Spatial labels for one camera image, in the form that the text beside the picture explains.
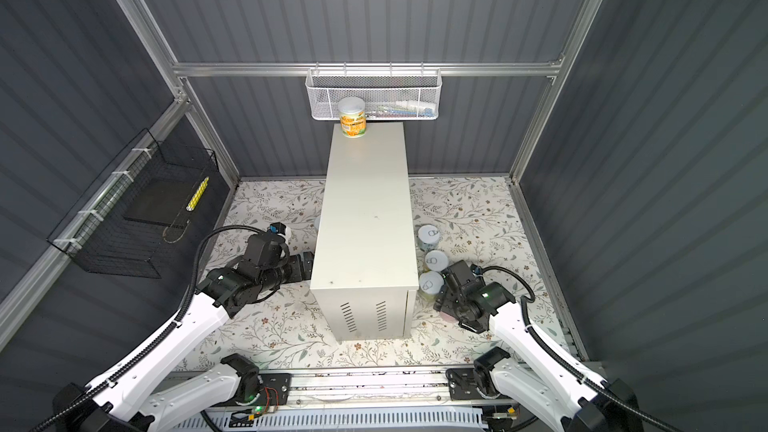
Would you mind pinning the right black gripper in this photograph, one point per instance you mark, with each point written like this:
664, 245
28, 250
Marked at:
444, 299

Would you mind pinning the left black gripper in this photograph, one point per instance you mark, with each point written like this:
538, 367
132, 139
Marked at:
298, 273

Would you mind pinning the green orange label can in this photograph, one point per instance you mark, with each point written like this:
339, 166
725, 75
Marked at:
352, 116

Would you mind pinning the pink label can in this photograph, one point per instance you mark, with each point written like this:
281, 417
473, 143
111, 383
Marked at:
447, 317

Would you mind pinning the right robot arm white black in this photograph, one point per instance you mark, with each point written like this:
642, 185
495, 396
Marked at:
528, 366

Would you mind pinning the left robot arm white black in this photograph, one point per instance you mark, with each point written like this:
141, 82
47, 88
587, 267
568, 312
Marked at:
125, 397

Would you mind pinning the white metal cabinet counter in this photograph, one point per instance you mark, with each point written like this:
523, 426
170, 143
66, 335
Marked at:
365, 271

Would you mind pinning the green label can right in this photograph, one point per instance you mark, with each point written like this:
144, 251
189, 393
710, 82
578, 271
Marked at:
430, 285

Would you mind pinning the teal can middle right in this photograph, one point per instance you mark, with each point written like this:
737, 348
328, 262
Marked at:
436, 260

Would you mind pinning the teal can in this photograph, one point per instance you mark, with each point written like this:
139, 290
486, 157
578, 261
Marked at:
428, 237
436, 260

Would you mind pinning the teal can far right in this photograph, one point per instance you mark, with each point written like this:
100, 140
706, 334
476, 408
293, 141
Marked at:
428, 237

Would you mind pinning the floral patterned mat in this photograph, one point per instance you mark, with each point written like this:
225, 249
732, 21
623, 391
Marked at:
478, 222

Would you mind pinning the tubes in white basket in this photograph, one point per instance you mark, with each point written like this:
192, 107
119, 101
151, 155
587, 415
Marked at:
403, 109

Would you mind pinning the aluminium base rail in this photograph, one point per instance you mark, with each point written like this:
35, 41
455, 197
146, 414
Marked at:
438, 397

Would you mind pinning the black wire wall basket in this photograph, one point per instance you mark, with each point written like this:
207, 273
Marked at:
137, 225

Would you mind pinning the white wire mesh basket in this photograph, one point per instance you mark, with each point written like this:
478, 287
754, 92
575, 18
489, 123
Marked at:
324, 91

